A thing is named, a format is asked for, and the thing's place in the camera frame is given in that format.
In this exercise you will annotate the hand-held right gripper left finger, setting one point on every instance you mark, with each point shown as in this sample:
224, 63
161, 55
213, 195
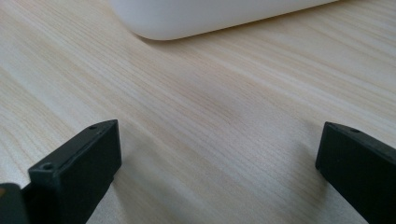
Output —
77, 174

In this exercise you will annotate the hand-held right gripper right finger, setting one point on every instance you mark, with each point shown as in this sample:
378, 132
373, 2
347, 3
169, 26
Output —
361, 168

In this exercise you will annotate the white plastic tray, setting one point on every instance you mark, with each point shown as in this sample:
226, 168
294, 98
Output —
193, 15

